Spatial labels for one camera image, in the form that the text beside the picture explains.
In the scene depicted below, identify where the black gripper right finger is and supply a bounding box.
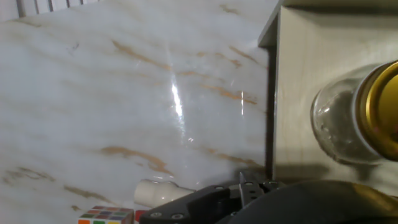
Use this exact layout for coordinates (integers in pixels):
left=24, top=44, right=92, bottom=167
left=238, top=172, right=282, bottom=208

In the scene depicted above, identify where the multicoloured Rubik's cube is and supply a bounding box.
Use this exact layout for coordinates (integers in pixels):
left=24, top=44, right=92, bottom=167
left=77, top=205, right=135, bottom=224

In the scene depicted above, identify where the marble patterned mat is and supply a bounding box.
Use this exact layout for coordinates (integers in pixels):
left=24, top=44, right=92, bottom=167
left=0, top=0, right=280, bottom=224

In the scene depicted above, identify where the small red object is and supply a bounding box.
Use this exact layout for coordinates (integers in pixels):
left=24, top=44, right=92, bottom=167
left=134, top=209, right=149, bottom=223

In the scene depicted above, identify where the glass jar gold lid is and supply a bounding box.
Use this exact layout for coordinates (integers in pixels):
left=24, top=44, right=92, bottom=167
left=310, top=60, right=398, bottom=165

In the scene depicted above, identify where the cream wooden shelf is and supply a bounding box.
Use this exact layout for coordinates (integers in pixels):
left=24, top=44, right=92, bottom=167
left=257, top=0, right=398, bottom=200

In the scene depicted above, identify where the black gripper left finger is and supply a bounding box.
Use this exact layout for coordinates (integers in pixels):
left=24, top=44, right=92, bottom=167
left=139, top=183, right=243, bottom=224

